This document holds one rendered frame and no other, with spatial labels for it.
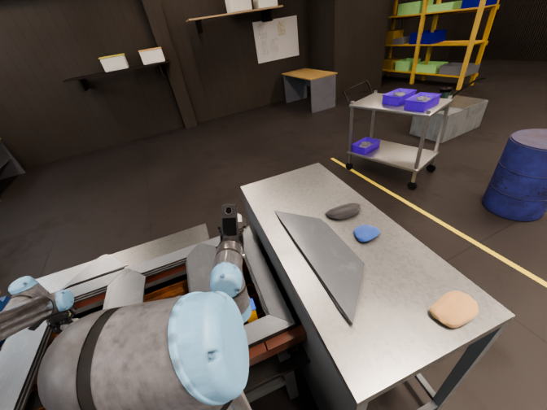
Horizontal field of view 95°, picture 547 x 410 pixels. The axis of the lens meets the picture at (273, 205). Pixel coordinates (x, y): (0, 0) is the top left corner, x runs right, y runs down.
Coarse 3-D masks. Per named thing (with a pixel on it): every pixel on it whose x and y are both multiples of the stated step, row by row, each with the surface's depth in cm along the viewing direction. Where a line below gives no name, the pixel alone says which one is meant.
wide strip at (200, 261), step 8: (200, 248) 156; (208, 248) 155; (192, 256) 151; (200, 256) 150; (208, 256) 149; (192, 264) 146; (200, 264) 145; (208, 264) 144; (192, 272) 141; (200, 272) 141; (208, 272) 140; (192, 280) 137; (200, 280) 136; (208, 280) 135; (192, 288) 132; (200, 288) 132; (208, 288) 131
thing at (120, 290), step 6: (126, 282) 142; (132, 282) 141; (138, 282) 140; (144, 282) 140; (114, 288) 139; (120, 288) 139; (126, 288) 138; (132, 288) 138; (138, 288) 137; (114, 294) 136; (120, 294) 135
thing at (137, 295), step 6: (126, 294) 135; (132, 294) 134; (138, 294) 134; (114, 300) 133; (120, 300) 132; (126, 300) 132; (132, 300) 131; (138, 300) 131; (108, 306) 130; (114, 306) 130; (120, 306) 129
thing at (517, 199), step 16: (512, 144) 230; (528, 144) 219; (544, 144) 216; (512, 160) 232; (528, 160) 220; (544, 160) 213; (496, 176) 252; (512, 176) 235; (528, 176) 225; (544, 176) 219; (496, 192) 254; (512, 192) 240; (528, 192) 231; (544, 192) 227; (496, 208) 258; (512, 208) 246; (528, 208) 239; (544, 208) 238
